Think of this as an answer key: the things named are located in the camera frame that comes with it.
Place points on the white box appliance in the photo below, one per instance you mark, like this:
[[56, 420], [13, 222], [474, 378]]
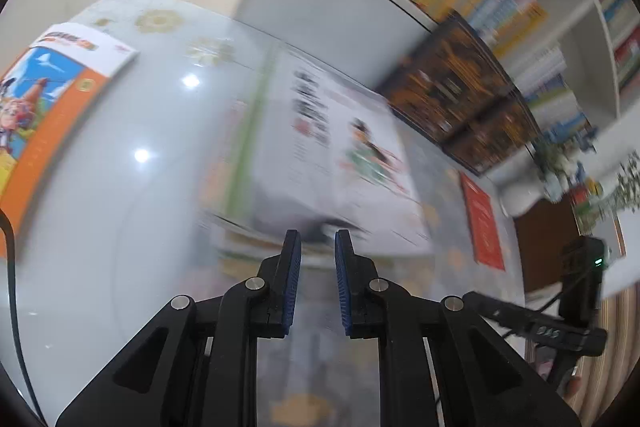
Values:
[[622, 257]]

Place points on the blue white flower bouquet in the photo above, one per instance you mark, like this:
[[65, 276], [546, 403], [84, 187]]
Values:
[[560, 162]]

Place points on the red book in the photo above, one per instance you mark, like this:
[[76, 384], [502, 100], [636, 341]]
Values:
[[482, 222]]

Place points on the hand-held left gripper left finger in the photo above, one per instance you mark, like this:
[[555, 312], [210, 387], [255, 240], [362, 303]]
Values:
[[292, 282]]

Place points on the person's right hand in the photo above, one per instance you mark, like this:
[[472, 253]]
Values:
[[573, 387]]

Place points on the glass vase dried flowers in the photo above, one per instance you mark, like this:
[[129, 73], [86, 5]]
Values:
[[625, 187]]

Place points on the white bookshelf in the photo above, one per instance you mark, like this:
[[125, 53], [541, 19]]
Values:
[[325, 2]]

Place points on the beige striped cushion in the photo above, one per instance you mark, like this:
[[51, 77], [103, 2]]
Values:
[[595, 367]]

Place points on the white ribbed vase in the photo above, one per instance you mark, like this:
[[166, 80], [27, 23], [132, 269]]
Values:
[[520, 199]]

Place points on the orange cartoon book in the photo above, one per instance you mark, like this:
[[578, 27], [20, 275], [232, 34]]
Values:
[[55, 107]]

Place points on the dark ornate encyclopedia book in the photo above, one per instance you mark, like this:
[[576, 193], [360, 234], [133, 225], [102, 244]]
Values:
[[500, 137], [450, 77]]

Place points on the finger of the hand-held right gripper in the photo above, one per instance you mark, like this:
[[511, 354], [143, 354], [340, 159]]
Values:
[[495, 309]]

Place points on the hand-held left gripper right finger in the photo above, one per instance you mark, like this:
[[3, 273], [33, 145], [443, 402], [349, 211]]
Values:
[[344, 282]]

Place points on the white book with lady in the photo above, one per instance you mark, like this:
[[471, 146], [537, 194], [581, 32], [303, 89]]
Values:
[[240, 157]]

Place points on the wooden cabinet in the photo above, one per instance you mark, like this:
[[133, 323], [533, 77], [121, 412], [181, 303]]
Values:
[[542, 247]]

